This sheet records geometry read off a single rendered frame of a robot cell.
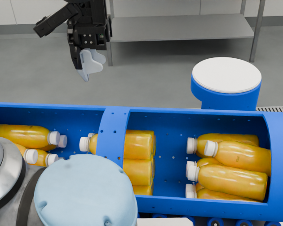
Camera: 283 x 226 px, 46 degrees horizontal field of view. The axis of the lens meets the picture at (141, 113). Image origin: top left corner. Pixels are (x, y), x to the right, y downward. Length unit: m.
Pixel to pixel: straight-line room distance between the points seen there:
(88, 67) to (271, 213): 0.55
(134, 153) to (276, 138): 0.35
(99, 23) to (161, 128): 0.43
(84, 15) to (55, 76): 2.87
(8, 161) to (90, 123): 0.64
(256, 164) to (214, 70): 0.64
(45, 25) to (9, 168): 0.39
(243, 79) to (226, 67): 0.11
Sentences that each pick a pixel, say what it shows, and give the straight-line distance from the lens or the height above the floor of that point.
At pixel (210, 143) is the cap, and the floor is 1.17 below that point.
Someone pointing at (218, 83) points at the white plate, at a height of 1.04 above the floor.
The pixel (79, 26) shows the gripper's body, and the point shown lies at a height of 1.48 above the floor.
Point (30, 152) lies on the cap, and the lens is 0.95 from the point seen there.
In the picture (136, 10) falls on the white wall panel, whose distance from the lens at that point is 4.28.
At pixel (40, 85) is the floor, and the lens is 3.46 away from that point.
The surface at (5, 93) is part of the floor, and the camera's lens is 3.48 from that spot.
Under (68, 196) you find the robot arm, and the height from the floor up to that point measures 1.45.
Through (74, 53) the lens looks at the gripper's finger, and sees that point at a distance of 0.73.
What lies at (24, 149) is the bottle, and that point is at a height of 1.13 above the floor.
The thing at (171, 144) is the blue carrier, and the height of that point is 1.04.
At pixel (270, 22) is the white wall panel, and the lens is 4.58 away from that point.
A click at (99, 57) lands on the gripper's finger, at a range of 0.79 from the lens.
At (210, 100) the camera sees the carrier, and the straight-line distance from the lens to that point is 1.34.
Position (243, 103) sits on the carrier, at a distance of 1.36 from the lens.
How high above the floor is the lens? 1.75
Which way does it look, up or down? 37 degrees down
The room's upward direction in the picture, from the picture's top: 3 degrees counter-clockwise
